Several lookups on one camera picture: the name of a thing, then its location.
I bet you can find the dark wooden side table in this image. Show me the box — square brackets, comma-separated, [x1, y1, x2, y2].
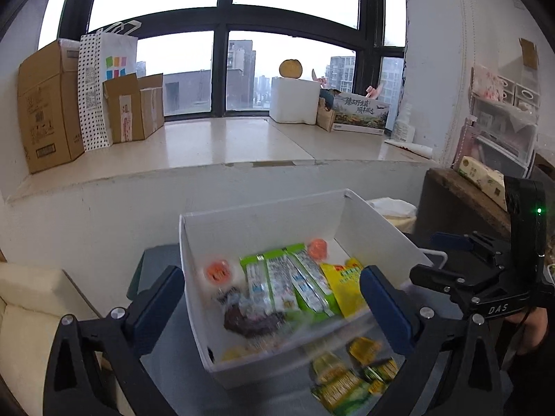
[414, 168, 511, 246]

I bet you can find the large cardboard box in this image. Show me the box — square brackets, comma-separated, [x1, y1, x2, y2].
[18, 38, 84, 174]

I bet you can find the green snack pack front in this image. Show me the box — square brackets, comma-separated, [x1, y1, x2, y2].
[240, 249, 300, 318]

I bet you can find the beige tissue box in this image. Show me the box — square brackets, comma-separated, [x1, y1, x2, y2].
[458, 156, 507, 210]

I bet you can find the dotted white paper bag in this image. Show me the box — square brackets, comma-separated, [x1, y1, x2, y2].
[77, 20, 141, 151]

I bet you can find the dark plum snack packet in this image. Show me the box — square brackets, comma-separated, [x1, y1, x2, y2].
[224, 302, 285, 339]

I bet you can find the red lid jelly cup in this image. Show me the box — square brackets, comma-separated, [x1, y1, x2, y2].
[204, 260, 232, 287]

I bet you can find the green snack pack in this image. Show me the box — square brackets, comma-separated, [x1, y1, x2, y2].
[240, 249, 300, 318]
[284, 244, 341, 320]

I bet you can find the yellow snack bag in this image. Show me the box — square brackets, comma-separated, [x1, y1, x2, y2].
[321, 257, 366, 318]

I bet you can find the white bottle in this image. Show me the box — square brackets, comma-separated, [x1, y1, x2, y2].
[391, 103, 416, 143]

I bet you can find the small cardboard box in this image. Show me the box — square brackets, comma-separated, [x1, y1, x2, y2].
[103, 73, 165, 144]

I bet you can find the cream leather sofa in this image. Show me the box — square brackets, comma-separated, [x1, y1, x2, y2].
[0, 263, 99, 415]

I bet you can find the white storage box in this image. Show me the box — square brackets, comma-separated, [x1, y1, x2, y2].
[179, 190, 427, 389]

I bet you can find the pink jelly cup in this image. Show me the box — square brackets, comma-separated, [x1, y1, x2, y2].
[307, 239, 328, 262]

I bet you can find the white foam box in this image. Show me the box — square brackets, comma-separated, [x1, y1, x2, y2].
[269, 77, 321, 125]

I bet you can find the black window frame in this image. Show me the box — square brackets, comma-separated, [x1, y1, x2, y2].
[55, 0, 407, 119]

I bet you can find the person's right hand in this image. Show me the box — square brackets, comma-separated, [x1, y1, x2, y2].
[505, 307, 548, 355]

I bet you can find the small green garlic packet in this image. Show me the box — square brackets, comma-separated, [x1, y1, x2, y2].
[311, 352, 372, 415]

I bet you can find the printed landscape carton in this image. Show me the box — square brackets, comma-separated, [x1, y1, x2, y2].
[332, 93, 390, 135]

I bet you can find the round orange fruit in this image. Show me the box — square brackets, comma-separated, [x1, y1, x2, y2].
[279, 59, 303, 79]

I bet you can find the clear drawer organizer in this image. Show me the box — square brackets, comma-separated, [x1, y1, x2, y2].
[452, 66, 541, 177]

